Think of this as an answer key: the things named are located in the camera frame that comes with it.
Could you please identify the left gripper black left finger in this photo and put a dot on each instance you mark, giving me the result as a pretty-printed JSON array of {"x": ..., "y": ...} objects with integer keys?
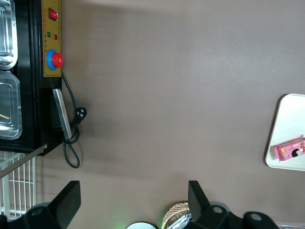
[{"x": 66, "y": 202}]

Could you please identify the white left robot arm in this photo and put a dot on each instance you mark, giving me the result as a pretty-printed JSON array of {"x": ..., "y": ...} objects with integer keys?
[{"x": 140, "y": 226}]

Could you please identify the light wicker basket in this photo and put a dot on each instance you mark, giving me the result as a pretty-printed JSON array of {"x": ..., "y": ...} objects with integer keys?
[{"x": 174, "y": 211}]

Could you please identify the cream plastic tray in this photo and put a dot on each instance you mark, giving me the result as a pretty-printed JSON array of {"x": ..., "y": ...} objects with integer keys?
[{"x": 288, "y": 119}]

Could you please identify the red emergency stop button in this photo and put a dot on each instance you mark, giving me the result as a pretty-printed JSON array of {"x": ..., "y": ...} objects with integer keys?
[{"x": 56, "y": 59}]

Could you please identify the pink snack packet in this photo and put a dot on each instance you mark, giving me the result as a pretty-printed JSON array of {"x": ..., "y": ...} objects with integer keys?
[{"x": 290, "y": 150}]

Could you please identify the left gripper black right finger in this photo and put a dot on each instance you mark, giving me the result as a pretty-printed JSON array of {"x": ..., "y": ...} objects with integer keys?
[{"x": 197, "y": 200}]

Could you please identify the small wooden stick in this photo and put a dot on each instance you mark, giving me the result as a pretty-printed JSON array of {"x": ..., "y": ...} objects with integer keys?
[{"x": 4, "y": 116}]

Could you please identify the black sealing machine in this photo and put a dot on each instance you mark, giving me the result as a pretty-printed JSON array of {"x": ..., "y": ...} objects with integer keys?
[{"x": 31, "y": 95}]

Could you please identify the stacked foil trays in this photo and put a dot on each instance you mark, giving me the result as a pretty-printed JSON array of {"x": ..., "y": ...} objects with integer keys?
[{"x": 182, "y": 221}]

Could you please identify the grey metal lever bar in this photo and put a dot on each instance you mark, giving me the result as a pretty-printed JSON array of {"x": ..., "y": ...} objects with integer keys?
[{"x": 21, "y": 161}]

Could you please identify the red rocker switch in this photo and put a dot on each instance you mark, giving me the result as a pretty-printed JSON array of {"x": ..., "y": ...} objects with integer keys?
[{"x": 53, "y": 14}]

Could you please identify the steel food container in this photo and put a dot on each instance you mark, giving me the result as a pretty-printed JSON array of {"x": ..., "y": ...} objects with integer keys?
[
  {"x": 9, "y": 105},
  {"x": 7, "y": 33}
]

